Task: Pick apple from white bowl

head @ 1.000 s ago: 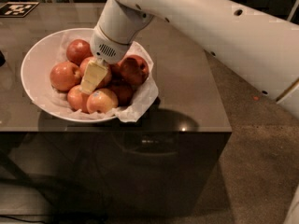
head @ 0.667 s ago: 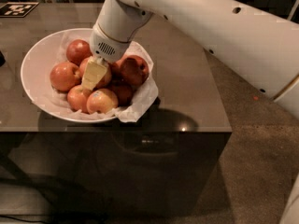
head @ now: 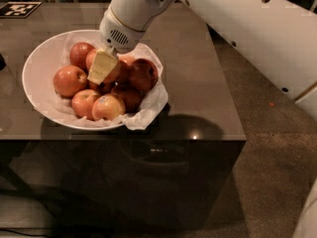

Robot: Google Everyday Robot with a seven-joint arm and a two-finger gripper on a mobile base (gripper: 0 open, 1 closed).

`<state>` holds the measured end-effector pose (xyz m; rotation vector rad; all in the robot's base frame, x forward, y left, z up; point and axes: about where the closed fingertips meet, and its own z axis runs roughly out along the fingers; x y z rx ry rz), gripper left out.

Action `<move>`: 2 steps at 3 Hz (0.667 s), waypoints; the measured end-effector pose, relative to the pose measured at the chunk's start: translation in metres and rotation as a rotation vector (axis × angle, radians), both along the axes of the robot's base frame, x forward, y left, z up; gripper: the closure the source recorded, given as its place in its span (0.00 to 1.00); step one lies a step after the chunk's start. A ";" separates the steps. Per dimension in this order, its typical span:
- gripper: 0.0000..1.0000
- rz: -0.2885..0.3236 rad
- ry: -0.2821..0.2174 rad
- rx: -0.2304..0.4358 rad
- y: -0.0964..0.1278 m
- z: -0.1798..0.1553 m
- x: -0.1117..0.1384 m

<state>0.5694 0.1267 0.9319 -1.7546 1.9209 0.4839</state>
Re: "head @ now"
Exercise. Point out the white crumpled paper liner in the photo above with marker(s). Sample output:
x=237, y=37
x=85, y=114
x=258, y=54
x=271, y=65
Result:
x=151, y=106

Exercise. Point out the dark red right apple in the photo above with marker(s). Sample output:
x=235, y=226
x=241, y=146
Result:
x=143, y=74

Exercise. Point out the front yellow-red apple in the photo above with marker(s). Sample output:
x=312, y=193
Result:
x=108, y=107

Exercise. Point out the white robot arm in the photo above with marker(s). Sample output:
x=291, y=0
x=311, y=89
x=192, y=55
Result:
x=234, y=152

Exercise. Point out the black white fiducial marker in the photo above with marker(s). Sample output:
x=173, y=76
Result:
x=19, y=10

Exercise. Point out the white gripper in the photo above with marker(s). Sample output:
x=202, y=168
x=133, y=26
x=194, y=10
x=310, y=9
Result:
x=116, y=34

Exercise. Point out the back right red apple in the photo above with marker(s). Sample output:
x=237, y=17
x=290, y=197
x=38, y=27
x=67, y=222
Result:
x=128, y=60

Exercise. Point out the front left red apple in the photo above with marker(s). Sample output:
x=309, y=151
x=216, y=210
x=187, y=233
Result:
x=83, y=101

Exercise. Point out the black object at left edge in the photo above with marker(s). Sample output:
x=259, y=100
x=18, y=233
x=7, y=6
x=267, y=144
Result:
x=2, y=62

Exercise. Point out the small dark red apple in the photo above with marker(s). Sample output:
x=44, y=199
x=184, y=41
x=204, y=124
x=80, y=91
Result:
x=131, y=96

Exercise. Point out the white ceramic bowl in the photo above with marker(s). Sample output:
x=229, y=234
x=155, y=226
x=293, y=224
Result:
x=38, y=72

